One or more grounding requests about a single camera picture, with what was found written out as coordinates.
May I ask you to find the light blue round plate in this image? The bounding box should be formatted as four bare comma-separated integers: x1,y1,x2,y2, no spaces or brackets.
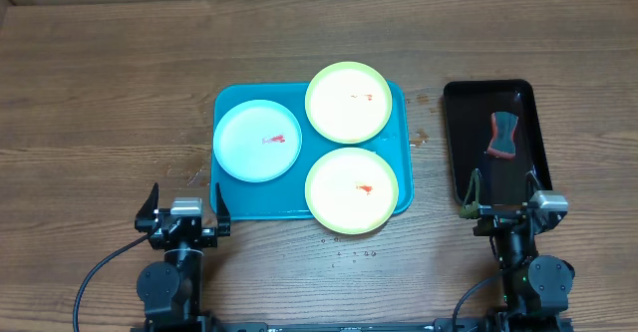
213,100,302,182

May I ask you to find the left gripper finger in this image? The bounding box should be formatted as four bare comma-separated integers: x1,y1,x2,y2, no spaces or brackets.
214,182,230,219
136,182,159,218

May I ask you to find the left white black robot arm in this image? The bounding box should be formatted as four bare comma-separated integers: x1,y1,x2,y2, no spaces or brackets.
135,184,231,332

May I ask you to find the teal plastic serving tray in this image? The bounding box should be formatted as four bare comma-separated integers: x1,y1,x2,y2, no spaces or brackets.
209,82,415,221

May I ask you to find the yellow-green plate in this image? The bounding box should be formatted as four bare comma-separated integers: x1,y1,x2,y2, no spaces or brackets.
304,61,393,145
305,148,399,235

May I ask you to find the black rectangular water tray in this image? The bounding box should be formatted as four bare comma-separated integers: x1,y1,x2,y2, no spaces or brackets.
443,79,552,205

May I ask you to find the red and grey sponge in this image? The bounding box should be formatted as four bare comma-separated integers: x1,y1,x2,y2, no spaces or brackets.
486,112,518,160

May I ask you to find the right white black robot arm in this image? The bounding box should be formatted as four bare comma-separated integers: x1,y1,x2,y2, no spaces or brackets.
452,168,575,331

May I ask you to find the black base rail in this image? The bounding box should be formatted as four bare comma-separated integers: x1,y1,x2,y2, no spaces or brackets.
130,316,574,332

